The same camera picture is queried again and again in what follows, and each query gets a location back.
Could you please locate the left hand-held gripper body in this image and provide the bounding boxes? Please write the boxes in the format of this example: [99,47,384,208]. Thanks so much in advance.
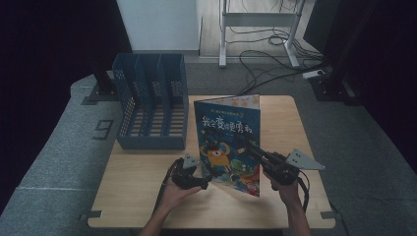
[170,152,206,191]

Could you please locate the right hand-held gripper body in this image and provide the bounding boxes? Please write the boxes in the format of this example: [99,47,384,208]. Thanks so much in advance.
[261,148,327,187]

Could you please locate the blue cartoon picture book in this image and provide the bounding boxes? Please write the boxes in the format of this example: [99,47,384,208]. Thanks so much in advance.
[193,93,262,199]

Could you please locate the person's left hand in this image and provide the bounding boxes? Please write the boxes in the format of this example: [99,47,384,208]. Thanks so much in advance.
[159,178,203,214]

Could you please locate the person's right hand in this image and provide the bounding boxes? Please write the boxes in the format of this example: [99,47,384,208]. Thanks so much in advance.
[263,170,305,207]

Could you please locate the blue plastic file rack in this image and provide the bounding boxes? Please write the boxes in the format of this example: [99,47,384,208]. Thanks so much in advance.
[111,53,190,151]

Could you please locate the black stand base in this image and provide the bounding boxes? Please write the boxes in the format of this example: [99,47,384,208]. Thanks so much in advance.
[309,73,362,103]
[88,63,120,102]

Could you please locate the white power strip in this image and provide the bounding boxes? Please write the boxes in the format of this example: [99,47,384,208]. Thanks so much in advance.
[302,69,327,81]

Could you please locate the white panel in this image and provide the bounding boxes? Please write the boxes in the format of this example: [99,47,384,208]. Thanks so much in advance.
[115,0,202,53]

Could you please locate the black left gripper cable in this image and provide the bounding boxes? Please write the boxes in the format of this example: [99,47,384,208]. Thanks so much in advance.
[152,161,180,215]

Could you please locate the black floor cables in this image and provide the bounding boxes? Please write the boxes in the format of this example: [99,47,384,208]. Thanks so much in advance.
[225,26,328,96]

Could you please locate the white metal desk frame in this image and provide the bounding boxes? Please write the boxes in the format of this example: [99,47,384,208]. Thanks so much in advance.
[218,0,301,69]

